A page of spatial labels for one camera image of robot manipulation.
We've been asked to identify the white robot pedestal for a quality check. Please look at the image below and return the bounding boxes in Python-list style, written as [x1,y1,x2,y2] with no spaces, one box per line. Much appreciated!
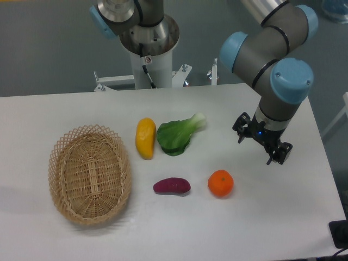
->
[93,50,220,92]

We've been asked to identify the yellow mango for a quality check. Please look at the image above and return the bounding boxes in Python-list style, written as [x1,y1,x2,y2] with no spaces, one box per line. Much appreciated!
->
[135,117,157,160]

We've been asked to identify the blue object in corner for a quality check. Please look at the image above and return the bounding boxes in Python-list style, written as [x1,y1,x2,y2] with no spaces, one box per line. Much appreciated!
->
[321,0,347,24]

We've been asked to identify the woven wicker basket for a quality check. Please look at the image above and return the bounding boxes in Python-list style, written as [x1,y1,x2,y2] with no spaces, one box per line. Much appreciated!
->
[48,125,132,225]

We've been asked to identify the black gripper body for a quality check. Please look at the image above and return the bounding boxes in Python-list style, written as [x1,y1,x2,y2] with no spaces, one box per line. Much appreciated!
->
[247,119,284,153]

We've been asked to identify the orange fruit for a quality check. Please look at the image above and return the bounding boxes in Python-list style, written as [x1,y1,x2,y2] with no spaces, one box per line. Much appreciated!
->
[207,170,234,197]

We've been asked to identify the green bok choy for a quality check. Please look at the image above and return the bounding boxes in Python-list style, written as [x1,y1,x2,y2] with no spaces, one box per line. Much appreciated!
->
[157,113,207,156]

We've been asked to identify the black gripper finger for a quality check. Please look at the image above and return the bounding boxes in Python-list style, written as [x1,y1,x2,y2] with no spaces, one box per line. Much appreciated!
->
[232,112,252,144]
[266,141,293,165]

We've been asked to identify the purple sweet potato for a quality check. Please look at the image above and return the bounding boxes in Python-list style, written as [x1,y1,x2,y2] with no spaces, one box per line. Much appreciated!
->
[153,177,191,194]

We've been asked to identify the black device at table edge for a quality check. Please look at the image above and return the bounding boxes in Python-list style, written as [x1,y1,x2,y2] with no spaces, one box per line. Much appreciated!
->
[328,220,347,248]

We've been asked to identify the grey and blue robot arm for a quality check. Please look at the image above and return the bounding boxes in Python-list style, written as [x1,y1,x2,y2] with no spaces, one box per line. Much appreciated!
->
[90,1,318,164]

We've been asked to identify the white frame at right edge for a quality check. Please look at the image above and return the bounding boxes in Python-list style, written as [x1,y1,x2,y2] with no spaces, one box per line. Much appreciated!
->
[321,92,347,141]

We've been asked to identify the black cable on pedestal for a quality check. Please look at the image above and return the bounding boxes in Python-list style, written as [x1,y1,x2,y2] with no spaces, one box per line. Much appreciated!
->
[139,42,158,89]

